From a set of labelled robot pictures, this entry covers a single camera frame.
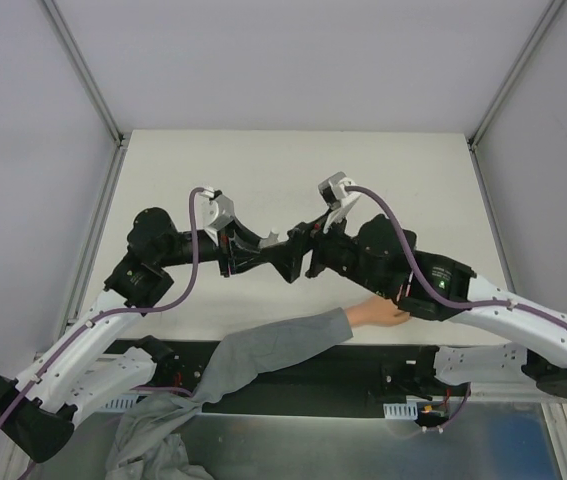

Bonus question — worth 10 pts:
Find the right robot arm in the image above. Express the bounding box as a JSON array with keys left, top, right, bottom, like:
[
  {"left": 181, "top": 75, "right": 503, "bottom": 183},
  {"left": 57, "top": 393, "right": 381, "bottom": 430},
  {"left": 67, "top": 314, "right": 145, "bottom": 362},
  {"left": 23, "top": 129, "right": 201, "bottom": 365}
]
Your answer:
[{"left": 261, "top": 214, "right": 567, "bottom": 399}]

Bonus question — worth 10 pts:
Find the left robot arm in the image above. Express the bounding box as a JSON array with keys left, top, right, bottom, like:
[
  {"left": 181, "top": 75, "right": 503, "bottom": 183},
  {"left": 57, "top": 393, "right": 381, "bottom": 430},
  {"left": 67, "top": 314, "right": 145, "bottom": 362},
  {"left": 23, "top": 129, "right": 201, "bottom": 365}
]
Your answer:
[{"left": 0, "top": 199, "right": 281, "bottom": 464}]

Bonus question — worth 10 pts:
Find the mannequin hand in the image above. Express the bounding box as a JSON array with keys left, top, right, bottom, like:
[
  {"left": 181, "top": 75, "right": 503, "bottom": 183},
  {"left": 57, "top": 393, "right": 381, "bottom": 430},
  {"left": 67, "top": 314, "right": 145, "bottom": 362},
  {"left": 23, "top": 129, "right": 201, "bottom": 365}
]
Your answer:
[{"left": 344, "top": 296, "right": 411, "bottom": 328}]

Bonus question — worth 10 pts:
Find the grey shirt sleeve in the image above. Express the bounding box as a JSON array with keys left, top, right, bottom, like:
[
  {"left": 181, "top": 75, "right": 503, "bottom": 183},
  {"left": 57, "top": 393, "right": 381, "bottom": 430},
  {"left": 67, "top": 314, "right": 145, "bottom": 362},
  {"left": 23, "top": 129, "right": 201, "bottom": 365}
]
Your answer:
[{"left": 105, "top": 309, "right": 353, "bottom": 479}]

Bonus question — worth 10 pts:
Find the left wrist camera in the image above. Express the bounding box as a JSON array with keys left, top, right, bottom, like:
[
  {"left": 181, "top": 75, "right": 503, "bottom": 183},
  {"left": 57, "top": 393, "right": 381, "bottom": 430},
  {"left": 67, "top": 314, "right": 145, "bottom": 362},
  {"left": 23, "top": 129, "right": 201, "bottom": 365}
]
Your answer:
[{"left": 201, "top": 188, "right": 235, "bottom": 244}]

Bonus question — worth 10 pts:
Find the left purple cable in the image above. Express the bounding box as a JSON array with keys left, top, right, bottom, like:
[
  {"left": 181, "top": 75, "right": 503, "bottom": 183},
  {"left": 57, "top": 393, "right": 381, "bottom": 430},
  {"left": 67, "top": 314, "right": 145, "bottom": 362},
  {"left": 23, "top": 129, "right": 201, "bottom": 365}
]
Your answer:
[{"left": 0, "top": 187, "right": 219, "bottom": 480}]

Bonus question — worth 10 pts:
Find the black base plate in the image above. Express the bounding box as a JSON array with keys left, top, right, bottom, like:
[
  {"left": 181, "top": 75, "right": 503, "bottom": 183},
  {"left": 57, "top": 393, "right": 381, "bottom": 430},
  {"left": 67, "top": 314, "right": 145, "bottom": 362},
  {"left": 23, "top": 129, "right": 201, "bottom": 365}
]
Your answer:
[{"left": 127, "top": 339, "right": 469, "bottom": 419}]

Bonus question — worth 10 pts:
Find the left aluminium frame post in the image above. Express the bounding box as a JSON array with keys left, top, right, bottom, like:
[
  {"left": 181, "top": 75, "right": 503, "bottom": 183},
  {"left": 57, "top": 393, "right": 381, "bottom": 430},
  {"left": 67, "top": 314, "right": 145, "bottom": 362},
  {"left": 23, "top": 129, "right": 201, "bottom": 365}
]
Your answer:
[{"left": 40, "top": 0, "right": 132, "bottom": 149}]

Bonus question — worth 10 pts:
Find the aluminium frame post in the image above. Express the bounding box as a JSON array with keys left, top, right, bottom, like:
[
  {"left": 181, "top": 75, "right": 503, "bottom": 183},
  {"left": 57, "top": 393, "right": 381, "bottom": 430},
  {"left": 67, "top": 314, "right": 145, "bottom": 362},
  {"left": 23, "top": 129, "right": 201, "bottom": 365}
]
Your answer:
[
  {"left": 467, "top": 0, "right": 567, "bottom": 149},
  {"left": 40, "top": 0, "right": 132, "bottom": 149}
]

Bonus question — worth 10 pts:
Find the right aluminium frame post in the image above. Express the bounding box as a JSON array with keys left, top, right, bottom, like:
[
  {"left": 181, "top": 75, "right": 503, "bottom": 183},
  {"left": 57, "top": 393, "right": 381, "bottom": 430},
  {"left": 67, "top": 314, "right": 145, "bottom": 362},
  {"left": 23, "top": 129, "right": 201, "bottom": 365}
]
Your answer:
[{"left": 467, "top": 0, "right": 567, "bottom": 149}]

